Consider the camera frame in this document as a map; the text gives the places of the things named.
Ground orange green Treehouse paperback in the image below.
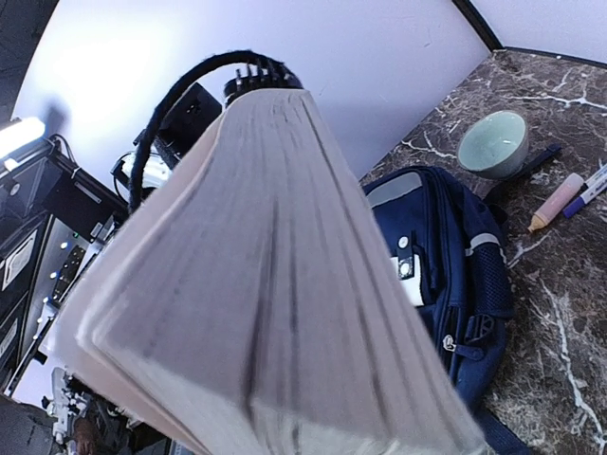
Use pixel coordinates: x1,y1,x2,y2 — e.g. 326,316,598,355
54,89,486,454

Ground navy blue student backpack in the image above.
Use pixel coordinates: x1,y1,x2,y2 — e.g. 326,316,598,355
363,165,531,454

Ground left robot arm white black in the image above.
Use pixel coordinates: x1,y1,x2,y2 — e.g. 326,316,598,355
118,49,303,224

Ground pale green bowl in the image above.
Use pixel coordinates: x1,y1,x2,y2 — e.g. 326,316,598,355
457,110,529,180

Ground peach highlighter marker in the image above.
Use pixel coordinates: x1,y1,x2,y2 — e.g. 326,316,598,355
527,173,584,232

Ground purple capped white marker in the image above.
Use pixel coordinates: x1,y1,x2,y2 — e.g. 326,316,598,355
562,165,607,219

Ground left black frame post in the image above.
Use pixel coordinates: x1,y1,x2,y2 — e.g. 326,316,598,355
451,0,505,52

